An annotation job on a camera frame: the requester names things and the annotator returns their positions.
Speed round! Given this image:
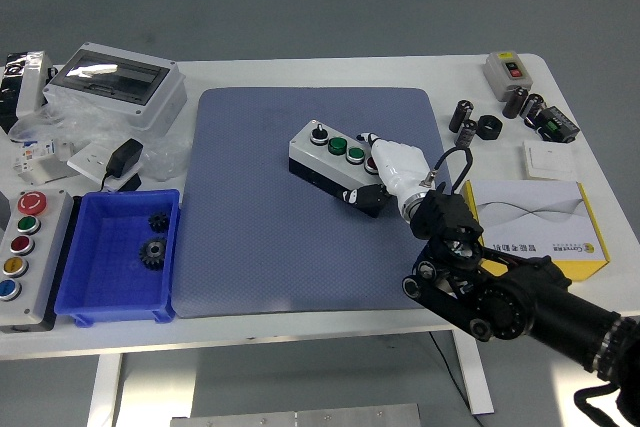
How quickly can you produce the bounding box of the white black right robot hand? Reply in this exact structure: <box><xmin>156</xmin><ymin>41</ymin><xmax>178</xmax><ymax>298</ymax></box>
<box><xmin>341</xmin><ymin>131</ymin><xmax>432</xmax><ymax>211</ymax></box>

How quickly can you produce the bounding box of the grey four-button control box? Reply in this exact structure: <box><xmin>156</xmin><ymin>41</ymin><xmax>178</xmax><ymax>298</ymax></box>
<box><xmin>288</xmin><ymin>120</ymin><xmax>396</xmax><ymax>219</ymax></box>

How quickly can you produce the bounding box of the grey five-button control box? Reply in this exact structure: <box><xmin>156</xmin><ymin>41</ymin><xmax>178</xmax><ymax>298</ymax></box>
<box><xmin>0</xmin><ymin>189</ymin><xmax>76</xmax><ymax>333</ymax></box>

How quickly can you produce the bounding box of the black cylindrical capacitor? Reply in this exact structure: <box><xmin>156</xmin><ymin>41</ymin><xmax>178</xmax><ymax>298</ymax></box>
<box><xmin>454</xmin><ymin>119</ymin><xmax>478</xmax><ymax>149</ymax></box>
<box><xmin>519</xmin><ymin>92</ymin><xmax>545</xmax><ymax>122</ymax></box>
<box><xmin>448</xmin><ymin>99</ymin><xmax>475</xmax><ymax>134</ymax></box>
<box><xmin>502</xmin><ymin>85</ymin><xmax>529</xmax><ymax>120</ymax></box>

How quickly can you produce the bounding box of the black hex nut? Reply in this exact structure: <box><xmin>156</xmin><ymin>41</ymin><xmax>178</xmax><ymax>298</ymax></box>
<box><xmin>475</xmin><ymin>114</ymin><xmax>503</xmax><ymax>141</ymax></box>

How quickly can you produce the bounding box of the yellow white cardboard box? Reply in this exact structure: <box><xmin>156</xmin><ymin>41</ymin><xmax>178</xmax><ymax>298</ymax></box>
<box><xmin>460</xmin><ymin>179</ymin><xmax>612</xmax><ymax>282</ymax></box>

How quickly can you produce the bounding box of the grey-blue table mat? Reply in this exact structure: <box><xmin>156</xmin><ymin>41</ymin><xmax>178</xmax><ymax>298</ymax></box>
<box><xmin>172</xmin><ymin>86</ymin><xmax>454</xmax><ymax>319</ymax></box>

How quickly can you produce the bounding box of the black module green terminal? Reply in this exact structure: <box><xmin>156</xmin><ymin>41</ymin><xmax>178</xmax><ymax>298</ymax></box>
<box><xmin>532</xmin><ymin>105</ymin><xmax>581</xmax><ymax>144</ymax></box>

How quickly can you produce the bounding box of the white table leg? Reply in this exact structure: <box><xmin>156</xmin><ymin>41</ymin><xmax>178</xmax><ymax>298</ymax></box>
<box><xmin>87</xmin><ymin>354</ymin><xmax>126</xmax><ymax>427</ymax></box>
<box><xmin>452</xmin><ymin>329</ymin><xmax>495</xmax><ymax>416</ymax></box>

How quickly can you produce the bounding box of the clear plastic bag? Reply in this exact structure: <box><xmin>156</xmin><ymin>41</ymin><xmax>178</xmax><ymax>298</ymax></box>
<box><xmin>8</xmin><ymin>95</ymin><xmax>194</xmax><ymax>183</ymax></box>

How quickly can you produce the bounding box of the grey clear-lid distribution box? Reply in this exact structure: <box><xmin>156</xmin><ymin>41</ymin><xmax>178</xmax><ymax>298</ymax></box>
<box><xmin>42</xmin><ymin>42</ymin><xmax>188</xmax><ymax>136</ymax></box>

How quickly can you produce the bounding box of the large black bevel gear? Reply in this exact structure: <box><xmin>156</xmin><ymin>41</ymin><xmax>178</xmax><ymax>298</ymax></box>
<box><xmin>138</xmin><ymin>235</ymin><xmax>169</xmax><ymax>271</ymax></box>

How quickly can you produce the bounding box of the grey metal plate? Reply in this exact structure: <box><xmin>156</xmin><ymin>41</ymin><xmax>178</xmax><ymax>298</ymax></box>
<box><xmin>169</xmin><ymin>402</ymin><xmax>421</xmax><ymax>427</ymax></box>

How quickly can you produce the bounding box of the black power adapter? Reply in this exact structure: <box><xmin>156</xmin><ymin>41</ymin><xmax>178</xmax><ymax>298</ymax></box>
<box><xmin>101</xmin><ymin>138</ymin><xmax>145</xmax><ymax>192</ymax></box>

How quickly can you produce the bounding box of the blue plastic bin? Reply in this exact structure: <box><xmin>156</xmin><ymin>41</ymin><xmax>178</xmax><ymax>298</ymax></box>
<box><xmin>53</xmin><ymin>189</ymin><xmax>182</xmax><ymax>327</ymax></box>

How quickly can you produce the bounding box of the white circuit breaker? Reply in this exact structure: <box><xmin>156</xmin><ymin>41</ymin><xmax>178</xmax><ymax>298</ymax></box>
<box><xmin>12</xmin><ymin>139</ymin><xmax>77</xmax><ymax>186</ymax></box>

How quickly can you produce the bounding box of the white plastic-wrapped box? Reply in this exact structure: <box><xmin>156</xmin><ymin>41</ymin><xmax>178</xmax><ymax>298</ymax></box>
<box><xmin>16</xmin><ymin>50</ymin><xmax>56</xmax><ymax>118</ymax></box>

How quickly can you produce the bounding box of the black foil packet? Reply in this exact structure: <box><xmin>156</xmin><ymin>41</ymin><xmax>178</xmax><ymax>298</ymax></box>
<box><xmin>0</xmin><ymin>52</ymin><xmax>30</xmax><ymax>134</ymax></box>

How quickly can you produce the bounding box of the grey two-button switch box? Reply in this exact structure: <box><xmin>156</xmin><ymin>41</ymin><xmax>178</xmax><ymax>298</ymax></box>
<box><xmin>482</xmin><ymin>50</ymin><xmax>534</xmax><ymax>102</ymax></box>

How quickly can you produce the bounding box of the white wall switch plate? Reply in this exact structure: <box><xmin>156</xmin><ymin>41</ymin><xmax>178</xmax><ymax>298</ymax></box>
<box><xmin>522</xmin><ymin>140</ymin><xmax>577</xmax><ymax>182</ymax></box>

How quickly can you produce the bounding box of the black floor cable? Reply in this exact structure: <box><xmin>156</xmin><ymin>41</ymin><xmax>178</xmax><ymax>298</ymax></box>
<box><xmin>428</xmin><ymin>330</ymin><xmax>486</xmax><ymax>427</ymax></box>

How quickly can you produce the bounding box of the white wall socket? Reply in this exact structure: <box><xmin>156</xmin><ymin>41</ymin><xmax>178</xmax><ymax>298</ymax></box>
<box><xmin>66</xmin><ymin>141</ymin><xmax>144</xmax><ymax>192</ymax></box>

